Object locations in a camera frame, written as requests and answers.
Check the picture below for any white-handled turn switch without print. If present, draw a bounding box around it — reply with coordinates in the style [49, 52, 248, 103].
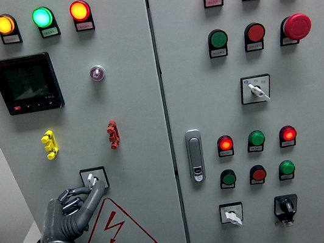
[79, 166, 111, 192]

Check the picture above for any pale grey cabinet door with display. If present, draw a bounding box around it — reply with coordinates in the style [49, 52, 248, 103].
[0, 0, 188, 243]

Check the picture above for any silver door lock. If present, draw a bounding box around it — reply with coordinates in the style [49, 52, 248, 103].
[183, 128, 208, 185]

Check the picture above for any black display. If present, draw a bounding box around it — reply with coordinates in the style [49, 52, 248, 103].
[0, 50, 66, 118]

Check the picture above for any white lamp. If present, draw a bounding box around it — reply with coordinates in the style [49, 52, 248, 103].
[88, 63, 107, 83]

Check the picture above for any small green push button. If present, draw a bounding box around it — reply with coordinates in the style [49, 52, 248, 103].
[219, 168, 238, 187]

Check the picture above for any small red lit lamp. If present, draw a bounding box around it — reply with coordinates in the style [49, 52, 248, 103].
[278, 124, 298, 143]
[216, 134, 235, 152]

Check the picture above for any small red push button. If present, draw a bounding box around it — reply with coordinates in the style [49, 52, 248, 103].
[248, 164, 268, 183]

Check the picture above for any small green lamp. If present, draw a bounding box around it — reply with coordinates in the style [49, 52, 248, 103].
[247, 129, 267, 148]
[277, 159, 297, 177]

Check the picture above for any large green lit lamp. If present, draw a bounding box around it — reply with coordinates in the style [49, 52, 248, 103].
[30, 4, 56, 30]

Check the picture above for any large yellow lit lamp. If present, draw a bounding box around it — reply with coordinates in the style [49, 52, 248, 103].
[0, 12, 19, 37]

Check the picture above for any large red lit lamp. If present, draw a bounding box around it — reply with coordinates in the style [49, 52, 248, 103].
[68, 0, 93, 24]

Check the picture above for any large green push button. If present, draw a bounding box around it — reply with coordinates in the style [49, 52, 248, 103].
[207, 27, 230, 50]

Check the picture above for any pale grey cabinet door with lock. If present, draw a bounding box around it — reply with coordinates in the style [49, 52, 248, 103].
[147, 0, 324, 243]

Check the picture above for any large red push button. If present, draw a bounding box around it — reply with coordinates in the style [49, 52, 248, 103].
[242, 21, 267, 44]

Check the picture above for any large red stop button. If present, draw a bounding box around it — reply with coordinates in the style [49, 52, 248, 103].
[281, 11, 315, 43]

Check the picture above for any small yellow handle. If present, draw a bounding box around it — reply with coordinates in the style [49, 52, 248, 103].
[39, 129, 60, 161]

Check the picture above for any small red handle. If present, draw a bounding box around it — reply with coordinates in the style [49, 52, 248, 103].
[105, 119, 122, 150]

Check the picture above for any small printed white-handled turn switch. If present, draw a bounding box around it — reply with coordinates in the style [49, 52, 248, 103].
[219, 201, 246, 229]

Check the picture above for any black-handled turn switch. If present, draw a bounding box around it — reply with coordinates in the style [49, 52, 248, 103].
[271, 192, 302, 229]

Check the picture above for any large white-handled turn switch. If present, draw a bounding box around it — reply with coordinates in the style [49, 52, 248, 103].
[238, 73, 275, 106]

